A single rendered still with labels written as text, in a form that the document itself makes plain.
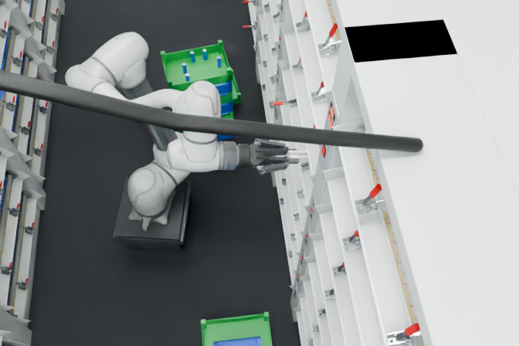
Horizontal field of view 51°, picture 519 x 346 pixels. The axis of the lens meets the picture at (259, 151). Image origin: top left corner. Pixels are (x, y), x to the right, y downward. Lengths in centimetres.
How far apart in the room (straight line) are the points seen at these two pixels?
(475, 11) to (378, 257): 53
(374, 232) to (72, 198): 208
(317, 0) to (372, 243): 69
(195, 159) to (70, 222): 138
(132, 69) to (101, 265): 109
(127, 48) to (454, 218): 143
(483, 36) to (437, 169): 33
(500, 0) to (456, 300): 65
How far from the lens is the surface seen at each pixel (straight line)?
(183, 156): 164
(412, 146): 92
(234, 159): 167
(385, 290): 109
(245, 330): 258
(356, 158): 120
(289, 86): 204
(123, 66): 203
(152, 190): 234
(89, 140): 314
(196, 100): 155
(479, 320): 85
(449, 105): 102
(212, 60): 272
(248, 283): 265
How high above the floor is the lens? 250
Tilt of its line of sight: 57 degrees down
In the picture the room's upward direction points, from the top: 1 degrees clockwise
